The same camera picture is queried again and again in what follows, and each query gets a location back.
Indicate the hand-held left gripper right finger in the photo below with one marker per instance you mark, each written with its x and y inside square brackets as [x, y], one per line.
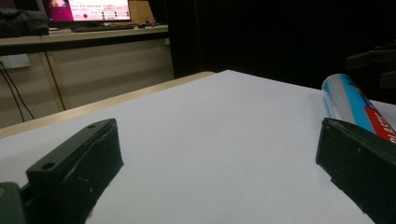
[358, 158]

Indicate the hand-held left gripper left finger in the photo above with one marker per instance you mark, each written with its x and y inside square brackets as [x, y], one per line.
[74, 174]

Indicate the blue and silver tube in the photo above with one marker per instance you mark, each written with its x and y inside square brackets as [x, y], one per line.
[348, 96]

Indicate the dark metal stand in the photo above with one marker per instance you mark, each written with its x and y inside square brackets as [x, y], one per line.
[373, 63]

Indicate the beige desk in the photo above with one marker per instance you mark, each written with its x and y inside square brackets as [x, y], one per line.
[93, 65]

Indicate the black curtain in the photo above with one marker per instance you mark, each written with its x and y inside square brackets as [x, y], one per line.
[280, 40]

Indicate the black keyboard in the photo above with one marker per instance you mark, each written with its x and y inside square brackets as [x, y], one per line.
[102, 28]

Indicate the dark bag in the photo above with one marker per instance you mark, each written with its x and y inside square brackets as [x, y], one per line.
[21, 22]

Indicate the computer monitor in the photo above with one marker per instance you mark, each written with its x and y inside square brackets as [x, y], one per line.
[88, 10]

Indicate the cardboard box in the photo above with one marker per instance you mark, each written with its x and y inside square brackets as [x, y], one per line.
[140, 11]

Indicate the white wall socket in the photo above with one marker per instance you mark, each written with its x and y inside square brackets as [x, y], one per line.
[17, 61]

